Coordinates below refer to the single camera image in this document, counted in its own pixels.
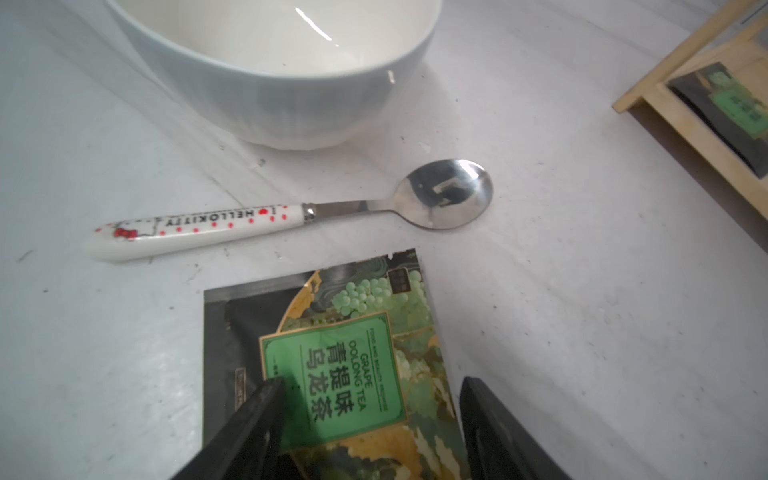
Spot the metal spoon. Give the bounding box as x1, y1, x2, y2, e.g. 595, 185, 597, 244
85, 159, 494, 262

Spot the green tea bag two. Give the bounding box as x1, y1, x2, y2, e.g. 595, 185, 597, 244
668, 62, 767, 179

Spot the white bowl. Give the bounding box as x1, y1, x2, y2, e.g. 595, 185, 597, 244
107, 1, 442, 151

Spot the green tea bag one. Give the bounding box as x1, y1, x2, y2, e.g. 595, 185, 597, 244
203, 249, 471, 479

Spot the wooden two-tier shelf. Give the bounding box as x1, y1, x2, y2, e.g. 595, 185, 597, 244
612, 0, 767, 216

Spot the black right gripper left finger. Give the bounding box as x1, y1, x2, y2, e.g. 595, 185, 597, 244
173, 377, 286, 480

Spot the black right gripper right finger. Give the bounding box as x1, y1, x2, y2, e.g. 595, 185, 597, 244
459, 377, 570, 480

